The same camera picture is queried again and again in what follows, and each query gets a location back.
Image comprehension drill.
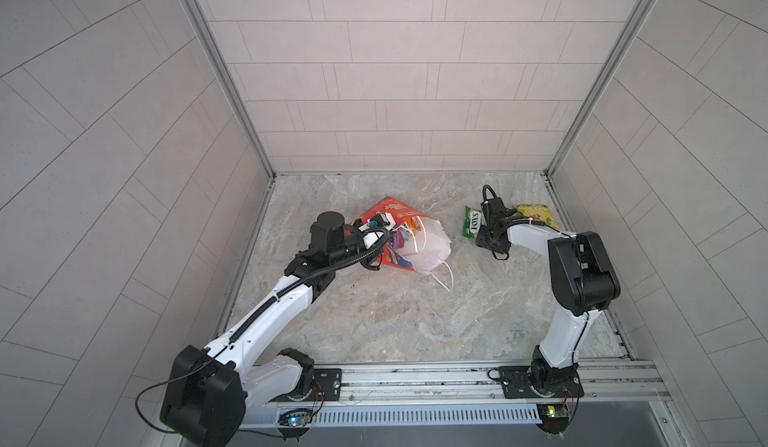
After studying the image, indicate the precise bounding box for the right corner aluminium post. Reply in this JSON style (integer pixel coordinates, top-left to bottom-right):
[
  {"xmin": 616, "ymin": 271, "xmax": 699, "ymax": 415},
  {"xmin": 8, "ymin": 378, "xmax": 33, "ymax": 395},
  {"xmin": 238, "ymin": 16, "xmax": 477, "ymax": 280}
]
[{"xmin": 544, "ymin": 0, "xmax": 673, "ymax": 177}]

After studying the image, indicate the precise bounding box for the aluminium mounting rail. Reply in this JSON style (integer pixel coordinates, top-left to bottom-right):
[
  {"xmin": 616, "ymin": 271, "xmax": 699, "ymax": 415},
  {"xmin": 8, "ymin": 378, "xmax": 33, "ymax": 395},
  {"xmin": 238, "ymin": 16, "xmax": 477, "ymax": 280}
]
[{"xmin": 295, "ymin": 359, "xmax": 671, "ymax": 408}]

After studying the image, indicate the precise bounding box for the white perforated vent strip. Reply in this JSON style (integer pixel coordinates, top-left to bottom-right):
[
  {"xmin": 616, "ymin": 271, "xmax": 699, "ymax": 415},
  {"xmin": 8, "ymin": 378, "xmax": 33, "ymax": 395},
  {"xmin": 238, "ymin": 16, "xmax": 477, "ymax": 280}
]
[{"xmin": 310, "ymin": 403, "xmax": 542, "ymax": 428}]

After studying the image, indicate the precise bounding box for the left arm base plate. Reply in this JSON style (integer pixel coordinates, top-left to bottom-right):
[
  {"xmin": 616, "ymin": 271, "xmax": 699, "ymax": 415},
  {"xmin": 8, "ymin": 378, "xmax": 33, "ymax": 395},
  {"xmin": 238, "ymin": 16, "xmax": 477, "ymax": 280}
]
[{"xmin": 272, "ymin": 368, "xmax": 343, "ymax": 402}]

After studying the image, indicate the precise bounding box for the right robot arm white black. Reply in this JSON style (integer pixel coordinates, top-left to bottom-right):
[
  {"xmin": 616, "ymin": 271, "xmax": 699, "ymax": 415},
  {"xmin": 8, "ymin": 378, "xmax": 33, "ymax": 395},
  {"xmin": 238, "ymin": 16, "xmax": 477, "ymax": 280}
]
[{"xmin": 475, "ymin": 184, "xmax": 621, "ymax": 397}]

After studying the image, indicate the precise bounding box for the left corner aluminium post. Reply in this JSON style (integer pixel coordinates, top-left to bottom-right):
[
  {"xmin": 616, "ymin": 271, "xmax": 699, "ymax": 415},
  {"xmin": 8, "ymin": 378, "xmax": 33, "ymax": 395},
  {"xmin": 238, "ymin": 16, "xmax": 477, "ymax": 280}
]
[{"xmin": 167, "ymin": 0, "xmax": 277, "ymax": 178}]

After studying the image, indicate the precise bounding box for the green Fox's candy packet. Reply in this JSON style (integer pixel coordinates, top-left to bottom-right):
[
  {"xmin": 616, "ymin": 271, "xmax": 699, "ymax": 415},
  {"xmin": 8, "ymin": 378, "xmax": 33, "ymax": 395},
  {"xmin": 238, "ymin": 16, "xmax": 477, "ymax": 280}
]
[{"xmin": 462, "ymin": 206, "xmax": 483, "ymax": 239}]

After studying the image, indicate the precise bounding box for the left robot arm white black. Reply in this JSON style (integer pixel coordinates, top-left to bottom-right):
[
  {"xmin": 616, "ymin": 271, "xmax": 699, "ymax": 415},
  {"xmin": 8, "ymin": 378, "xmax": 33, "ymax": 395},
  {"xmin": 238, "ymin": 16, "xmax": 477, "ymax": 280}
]
[{"xmin": 156, "ymin": 211, "xmax": 396, "ymax": 446}]

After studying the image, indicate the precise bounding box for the left green circuit board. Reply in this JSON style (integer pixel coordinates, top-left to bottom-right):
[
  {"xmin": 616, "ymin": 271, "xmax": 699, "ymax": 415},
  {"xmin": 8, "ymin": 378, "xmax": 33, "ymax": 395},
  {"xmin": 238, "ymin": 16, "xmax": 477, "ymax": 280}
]
[{"xmin": 277, "ymin": 408, "xmax": 313, "ymax": 438}]

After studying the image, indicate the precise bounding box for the left black cable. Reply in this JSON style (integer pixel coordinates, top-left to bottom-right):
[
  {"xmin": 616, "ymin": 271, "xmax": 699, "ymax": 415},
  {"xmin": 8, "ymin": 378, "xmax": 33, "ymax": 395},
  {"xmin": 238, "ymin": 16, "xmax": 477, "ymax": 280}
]
[{"xmin": 134, "ymin": 356, "xmax": 217, "ymax": 435}]

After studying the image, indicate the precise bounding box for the red paper gift bag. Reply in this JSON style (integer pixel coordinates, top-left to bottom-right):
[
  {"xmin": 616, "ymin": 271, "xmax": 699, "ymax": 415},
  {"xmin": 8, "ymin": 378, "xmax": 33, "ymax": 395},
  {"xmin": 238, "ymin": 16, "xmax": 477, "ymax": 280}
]
[{"xmin": 353, "ymin": 196, "xmax": 454, "ymax": 292}]

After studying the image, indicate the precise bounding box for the yellow snack packet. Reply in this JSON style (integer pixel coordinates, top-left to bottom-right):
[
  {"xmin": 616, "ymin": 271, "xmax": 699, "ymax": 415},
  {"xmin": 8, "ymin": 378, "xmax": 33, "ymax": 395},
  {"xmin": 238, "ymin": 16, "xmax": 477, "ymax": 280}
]
[{"xmin": 516, "ymin": 204, "xmax": 561, "ymax": 230}]

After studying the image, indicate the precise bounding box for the right circuit board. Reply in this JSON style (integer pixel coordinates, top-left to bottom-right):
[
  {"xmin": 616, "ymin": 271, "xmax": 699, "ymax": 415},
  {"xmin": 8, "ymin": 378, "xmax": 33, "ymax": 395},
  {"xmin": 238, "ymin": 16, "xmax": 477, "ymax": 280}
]
[{"xmin": 536, "ymin": 404, "xmax": 571, "ymax": 435}]

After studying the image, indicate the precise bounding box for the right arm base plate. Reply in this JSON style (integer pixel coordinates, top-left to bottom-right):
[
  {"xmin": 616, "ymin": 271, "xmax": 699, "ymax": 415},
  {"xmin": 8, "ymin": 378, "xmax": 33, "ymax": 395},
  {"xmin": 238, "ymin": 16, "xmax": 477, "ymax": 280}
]
[{"xmin": 490, "ymin": 363, "xmax": 584, "ymax": 399}]

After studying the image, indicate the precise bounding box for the corner aluminium post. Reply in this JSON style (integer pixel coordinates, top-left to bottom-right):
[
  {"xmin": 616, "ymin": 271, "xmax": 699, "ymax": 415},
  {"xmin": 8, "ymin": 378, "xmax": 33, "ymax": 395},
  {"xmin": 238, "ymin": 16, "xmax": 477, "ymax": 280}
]
[
  {"xmin": 544, "ymin": 0, "xmax": 673, "ymax": 177},
  {"xmin": 167, "ymin": 0, "xmax": 277, "ymax": 178}
]

